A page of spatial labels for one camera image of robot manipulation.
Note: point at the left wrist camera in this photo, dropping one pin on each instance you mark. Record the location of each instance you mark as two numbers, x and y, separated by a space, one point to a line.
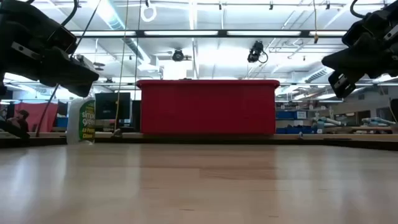
62 40

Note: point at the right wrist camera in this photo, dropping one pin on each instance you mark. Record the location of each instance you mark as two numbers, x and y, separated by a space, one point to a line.
357 31

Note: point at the black overhead crossbar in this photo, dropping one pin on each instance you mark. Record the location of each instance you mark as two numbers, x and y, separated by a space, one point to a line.
222 33

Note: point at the low blue bin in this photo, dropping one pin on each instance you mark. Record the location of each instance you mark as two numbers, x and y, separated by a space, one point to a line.
292 130

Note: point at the red plastic bin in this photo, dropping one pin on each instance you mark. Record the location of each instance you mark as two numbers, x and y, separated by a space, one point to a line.
208 109

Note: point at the beige desk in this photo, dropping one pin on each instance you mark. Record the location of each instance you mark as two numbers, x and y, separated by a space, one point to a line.
102 135

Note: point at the black computer monitor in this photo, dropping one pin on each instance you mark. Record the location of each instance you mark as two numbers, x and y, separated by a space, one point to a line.
109 105

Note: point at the red cloth screen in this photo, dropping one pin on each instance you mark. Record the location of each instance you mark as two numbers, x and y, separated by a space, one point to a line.
40 115

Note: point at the person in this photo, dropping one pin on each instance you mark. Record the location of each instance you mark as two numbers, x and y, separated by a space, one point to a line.
21 119

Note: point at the spray cleaner bottle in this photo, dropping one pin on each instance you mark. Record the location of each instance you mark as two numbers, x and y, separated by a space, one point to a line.
81 121

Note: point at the black metal table frame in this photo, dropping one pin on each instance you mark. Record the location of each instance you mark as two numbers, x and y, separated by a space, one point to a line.
199 141

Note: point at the black hanging camera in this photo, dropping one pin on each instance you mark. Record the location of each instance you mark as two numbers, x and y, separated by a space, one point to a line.
255 51

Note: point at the blue bin with white label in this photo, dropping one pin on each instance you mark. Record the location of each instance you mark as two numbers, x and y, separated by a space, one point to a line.
284 115

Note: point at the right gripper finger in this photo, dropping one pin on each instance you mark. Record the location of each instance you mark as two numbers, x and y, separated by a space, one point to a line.
342 84
348 62

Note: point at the round black ceiling camera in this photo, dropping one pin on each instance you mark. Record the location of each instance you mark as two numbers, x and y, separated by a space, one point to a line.
178 56

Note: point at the small blue bin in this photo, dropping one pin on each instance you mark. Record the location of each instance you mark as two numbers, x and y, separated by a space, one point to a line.
62 122

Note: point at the small round blue object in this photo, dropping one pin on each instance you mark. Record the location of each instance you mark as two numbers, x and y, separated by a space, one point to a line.
117 133

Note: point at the light blue robot arm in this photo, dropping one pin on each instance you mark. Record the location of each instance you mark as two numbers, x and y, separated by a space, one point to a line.
326 120
376 120

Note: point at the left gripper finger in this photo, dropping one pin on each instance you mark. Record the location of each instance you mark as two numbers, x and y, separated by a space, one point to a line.
71 83
74 69

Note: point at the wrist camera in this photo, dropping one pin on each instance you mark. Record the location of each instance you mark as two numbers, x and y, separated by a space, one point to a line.
62 40
357 31

